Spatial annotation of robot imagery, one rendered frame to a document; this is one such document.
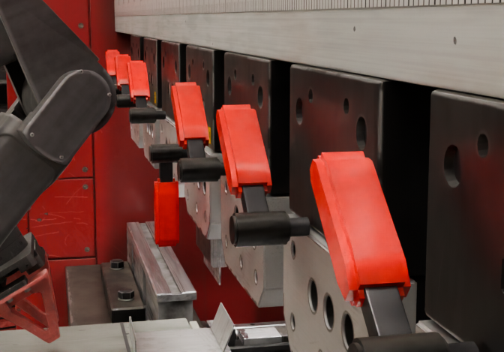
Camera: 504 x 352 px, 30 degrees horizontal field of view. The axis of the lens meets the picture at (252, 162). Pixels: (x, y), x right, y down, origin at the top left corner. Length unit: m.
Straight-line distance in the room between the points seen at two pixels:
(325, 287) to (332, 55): 0.12
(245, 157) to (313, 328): 0.10
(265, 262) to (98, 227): 1.32
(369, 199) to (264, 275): 0.28
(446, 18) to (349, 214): 0.08
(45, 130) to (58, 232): 1.25
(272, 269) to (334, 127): 0.17
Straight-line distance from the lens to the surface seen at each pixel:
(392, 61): 0.39
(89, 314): 1.62
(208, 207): 0.80
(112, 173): 1.90
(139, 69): 1.13
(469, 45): 0.32
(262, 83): 0.61
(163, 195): 0.88
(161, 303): 1.41
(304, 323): 0.52
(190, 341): 1.09
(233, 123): 0.53
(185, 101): 0.72
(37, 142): 0.68
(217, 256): 1.02
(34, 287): 1.00
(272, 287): 0.61
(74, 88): 0.68
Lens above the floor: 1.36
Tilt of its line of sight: 9 degrees down
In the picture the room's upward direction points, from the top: straight up
